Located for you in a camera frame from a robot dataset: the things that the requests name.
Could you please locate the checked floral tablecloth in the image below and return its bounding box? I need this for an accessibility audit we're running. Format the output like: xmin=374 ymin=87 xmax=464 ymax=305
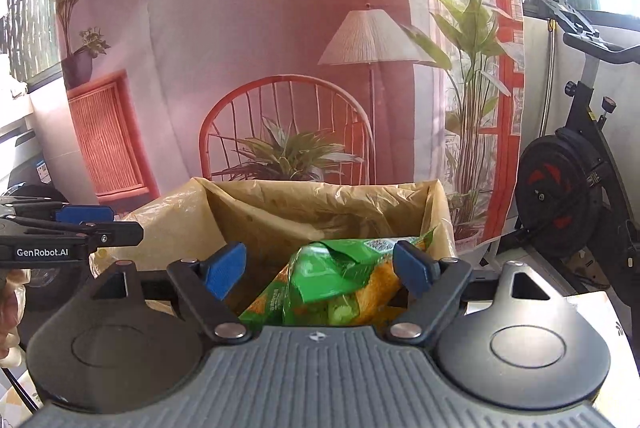
xmin=0 ymin=290 xmax=640 ymax=420

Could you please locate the yellow dotted plastic bag liner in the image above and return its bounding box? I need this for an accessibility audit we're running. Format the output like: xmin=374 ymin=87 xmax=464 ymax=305
xmin=90 ymin=177 xmax=459 ymax=325

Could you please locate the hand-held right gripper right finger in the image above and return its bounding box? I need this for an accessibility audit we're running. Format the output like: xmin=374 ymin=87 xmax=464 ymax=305
xmin=385 ymin=240 xmax=567 ymax=344

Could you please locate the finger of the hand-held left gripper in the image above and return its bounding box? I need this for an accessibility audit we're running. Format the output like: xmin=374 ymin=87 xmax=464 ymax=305
xmin=0 ymin=217 xmax=145 ymax=255
xmin=0 ymin=196 xmax=116 ymax=225

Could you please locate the printed room backdrop cloth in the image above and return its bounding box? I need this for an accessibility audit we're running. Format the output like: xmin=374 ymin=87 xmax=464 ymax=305
xmin=55 ymin=0 xmax=527 ymax=260

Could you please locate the front-load washing machine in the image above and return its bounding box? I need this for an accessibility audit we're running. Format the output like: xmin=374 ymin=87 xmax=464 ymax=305
xmin=0 ymin=128 xmax=96 ymax=315

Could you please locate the green orange snack bag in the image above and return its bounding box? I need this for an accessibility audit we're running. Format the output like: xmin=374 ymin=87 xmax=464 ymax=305
xmin=239 ymin=228 xmax=436 ymax=328

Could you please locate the black cable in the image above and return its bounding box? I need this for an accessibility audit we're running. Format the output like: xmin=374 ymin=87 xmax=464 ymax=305
xmin=0 ymin=365 xmax=42 ymax=412

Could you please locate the black exercise bike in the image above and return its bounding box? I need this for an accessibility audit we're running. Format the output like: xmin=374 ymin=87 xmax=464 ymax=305
xmin=515 ymin=0 xmax=640 ymax=305

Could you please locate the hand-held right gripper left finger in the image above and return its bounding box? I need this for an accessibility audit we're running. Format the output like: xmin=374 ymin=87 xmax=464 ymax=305
xmin=80 ymin=242 xmax=254 ymax=345

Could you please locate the metal hose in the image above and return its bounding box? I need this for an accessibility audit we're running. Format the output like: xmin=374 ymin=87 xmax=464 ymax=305
xmin=537 ymin=0 xmax=559 ymax=144

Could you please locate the brown cardboard box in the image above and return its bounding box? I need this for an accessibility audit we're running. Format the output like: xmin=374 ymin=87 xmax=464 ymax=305
xmin=90 ymin=177 xmax=459 ymax=325

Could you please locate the person's left hand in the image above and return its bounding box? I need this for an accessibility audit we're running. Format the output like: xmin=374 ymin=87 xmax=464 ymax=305
xmin=0 ymin=270 xmax=27 ymax=370

